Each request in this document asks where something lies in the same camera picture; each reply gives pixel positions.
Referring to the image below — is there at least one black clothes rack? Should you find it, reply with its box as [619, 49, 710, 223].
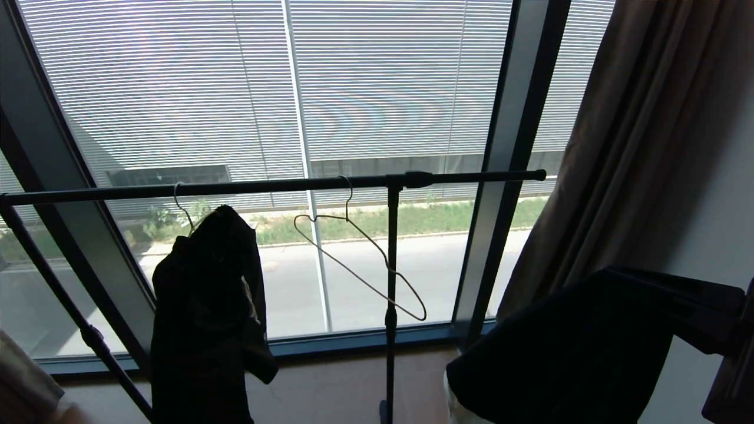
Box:
[0, 169, 547, 424]

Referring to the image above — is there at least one window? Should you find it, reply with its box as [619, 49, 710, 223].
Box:
[0, 0, 616, 376]

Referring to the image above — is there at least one black garment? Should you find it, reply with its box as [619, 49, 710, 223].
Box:
[445, 266, 748, 424]
[150, 204, 279, 424]

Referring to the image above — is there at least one brown curtain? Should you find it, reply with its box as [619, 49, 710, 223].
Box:
[497, 0, 737, 322]
[0, 329, 67, 424]

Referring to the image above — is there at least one pink clothes hanger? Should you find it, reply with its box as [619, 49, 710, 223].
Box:
[173, 181, 196, 234]
[293, 175, 428, 322]

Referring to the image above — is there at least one white laundry basket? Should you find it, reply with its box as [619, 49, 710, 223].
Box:
[443, 377, 492, 424]

